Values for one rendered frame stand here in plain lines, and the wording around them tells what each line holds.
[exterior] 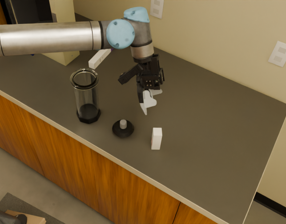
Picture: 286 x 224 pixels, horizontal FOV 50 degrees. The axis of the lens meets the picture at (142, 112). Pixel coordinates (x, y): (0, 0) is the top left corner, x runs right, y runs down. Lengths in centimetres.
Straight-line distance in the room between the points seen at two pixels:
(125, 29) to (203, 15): 76
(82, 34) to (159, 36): 94
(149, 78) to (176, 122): 37
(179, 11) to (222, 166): 77
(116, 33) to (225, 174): 72
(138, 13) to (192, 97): 63
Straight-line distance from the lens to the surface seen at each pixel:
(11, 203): 121
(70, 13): 150
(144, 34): 99
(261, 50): 151
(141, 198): 147
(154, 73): 104
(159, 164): 122
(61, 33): 81
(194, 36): 160
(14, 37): 81
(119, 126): 127
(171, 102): 143
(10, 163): 244
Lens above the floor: 199
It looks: 50 degrees down
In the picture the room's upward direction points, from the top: 5 degrees clockwise
